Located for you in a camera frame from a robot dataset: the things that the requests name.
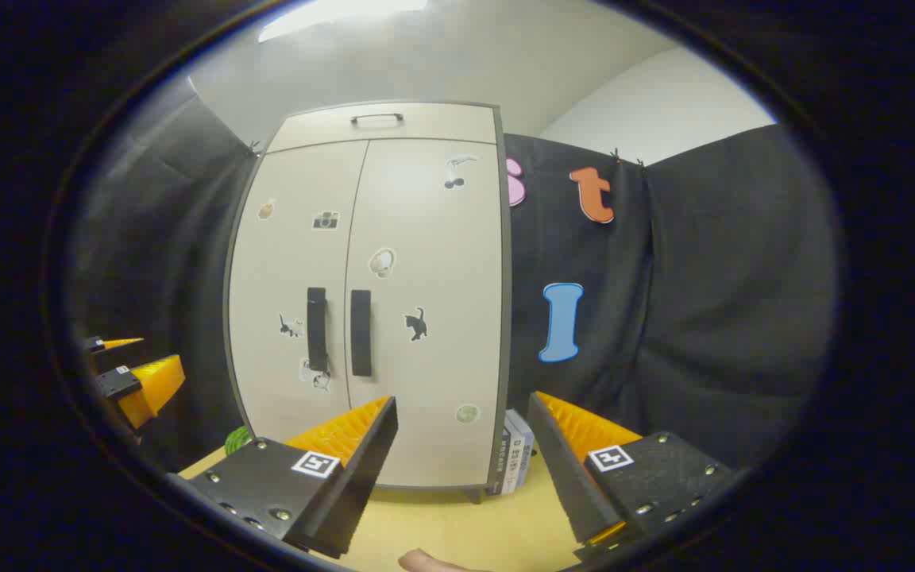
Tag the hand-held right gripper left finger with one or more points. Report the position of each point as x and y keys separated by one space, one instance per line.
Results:
x=358 y=477

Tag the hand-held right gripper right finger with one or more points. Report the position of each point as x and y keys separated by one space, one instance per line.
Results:
x=565 y=477

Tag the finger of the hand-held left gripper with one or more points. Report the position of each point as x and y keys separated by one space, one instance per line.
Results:
x=104 y=345
x=152 y=385

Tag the shoe cabinet door camera sticker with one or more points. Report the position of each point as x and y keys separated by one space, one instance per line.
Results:
x=283 y=262

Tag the shoe cabinet door cherry sticker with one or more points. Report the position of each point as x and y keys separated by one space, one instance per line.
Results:
x=434 y=262

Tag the beige double-door shoe cabinet body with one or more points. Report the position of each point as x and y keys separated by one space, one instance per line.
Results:
x=426 y=123

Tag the white labelled box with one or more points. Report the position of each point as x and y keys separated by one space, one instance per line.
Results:
x=523 y=453

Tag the grey labelled box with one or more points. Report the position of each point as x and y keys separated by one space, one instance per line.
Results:
x=503 y=465

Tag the green striped toy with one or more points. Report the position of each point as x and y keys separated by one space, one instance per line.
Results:
x=239 y=439

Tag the black backdrop cloth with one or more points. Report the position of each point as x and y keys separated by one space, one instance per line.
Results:
x=712 y=318

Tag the ceiling light panel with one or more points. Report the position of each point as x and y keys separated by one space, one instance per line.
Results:
x=330 y=12

